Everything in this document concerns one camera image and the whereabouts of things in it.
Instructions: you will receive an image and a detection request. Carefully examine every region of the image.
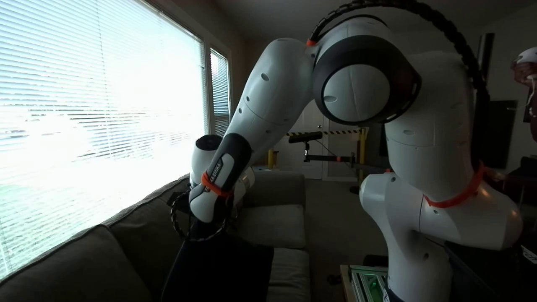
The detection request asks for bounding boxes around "grey sofa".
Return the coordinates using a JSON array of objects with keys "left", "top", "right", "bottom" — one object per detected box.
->
[{"left": 0, "top": 170, "right": 311, "bottom": 302}]

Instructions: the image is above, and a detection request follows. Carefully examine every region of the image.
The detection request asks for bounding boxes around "narrow window with blinds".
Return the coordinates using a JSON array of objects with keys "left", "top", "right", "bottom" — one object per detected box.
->
[{"left": 209, "top": 48, "right": 232, "bottom": 138}]

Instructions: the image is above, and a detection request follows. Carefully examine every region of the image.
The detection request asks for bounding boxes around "white door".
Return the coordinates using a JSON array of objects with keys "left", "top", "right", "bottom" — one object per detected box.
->
[{"left": 275, "top": 100, "right": 362, "bottom": 181}]

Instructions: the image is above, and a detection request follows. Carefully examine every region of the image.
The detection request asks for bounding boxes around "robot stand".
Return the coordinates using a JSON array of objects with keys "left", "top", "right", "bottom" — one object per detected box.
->
[{"left": 340, "top": 241, "right": 537, "bottom": 302}]

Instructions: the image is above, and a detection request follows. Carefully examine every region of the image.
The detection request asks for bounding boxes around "large window with blinds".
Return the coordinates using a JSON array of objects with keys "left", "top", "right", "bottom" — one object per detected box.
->
[{"left": 0, "top": 0, "right": 207, "bottom": 279}]

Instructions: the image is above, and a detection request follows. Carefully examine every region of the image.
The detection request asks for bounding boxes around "yellow and black barrier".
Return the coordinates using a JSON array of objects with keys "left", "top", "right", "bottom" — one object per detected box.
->
[{"left": 268, "top": 127, "right": 370, "bottom": 184}]

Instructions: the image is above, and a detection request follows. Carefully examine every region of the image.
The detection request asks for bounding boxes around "red and white object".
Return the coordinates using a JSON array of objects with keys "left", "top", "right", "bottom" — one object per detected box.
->
[{"left": 511, "top": 47, "right": 537, "bottom": 141}]

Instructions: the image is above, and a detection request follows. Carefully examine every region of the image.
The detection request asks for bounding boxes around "camera on mount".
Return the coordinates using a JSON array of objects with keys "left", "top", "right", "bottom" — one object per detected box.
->
[{"left": 288, "top": 131, "right": 362, "bottom": 194}]

